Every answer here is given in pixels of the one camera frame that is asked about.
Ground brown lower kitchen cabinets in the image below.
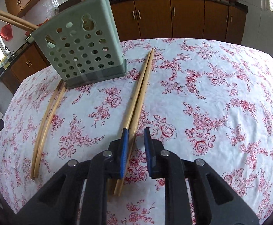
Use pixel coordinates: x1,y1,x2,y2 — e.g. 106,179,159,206
10,0,248,88

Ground red plastic bag hanging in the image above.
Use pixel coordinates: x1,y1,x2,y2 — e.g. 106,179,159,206
0,24,13,41

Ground bamboo chopstick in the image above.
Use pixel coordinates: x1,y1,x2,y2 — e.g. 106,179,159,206
33,86,67,178
113,49,155,196
0,15,35,32
122,50,152,129
30,80,64,180
0,10,39,30

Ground green perforated utensil holder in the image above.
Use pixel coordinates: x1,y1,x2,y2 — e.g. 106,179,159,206
31,0,127,89

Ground dark cutting board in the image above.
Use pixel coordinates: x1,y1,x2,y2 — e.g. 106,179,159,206
58,0,81,13

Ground floral white pink tablecloth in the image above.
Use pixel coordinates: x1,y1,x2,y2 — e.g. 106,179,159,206
0,39,273,224

